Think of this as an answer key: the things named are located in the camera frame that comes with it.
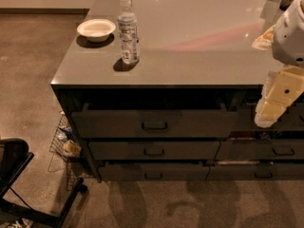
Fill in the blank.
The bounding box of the clear plastic water bottle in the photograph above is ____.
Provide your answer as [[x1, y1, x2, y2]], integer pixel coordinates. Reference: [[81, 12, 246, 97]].
[[117, 0, 140, 65]]

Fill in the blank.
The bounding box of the yellow snack bag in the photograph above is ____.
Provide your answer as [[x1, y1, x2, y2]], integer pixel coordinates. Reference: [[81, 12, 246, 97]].
[[252, 25, 276, 50]]

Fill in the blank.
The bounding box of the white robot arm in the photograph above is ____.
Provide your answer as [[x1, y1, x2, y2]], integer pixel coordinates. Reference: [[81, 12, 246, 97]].
[[252, 0, 304, 128]]

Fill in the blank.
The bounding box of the white bowl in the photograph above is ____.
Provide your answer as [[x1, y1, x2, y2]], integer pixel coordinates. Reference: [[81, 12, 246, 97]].
[[77, 19, 116, 43]]

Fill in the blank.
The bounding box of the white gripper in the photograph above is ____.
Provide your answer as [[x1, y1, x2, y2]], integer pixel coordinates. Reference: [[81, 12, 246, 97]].
[[255, 66, 304, 128]]

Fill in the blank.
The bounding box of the dark cabinet frame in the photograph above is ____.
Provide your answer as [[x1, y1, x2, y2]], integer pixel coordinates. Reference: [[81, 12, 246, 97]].
[[54, 85, 304, 181]]

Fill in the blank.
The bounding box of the wire mesh basket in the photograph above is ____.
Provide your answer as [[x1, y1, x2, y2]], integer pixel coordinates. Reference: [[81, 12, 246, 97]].
[[47, 113, 92, 191]]

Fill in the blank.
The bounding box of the black office chair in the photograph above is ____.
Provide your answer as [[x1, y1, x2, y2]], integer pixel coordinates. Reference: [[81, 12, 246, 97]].
[[0, 138, 88, 228]]

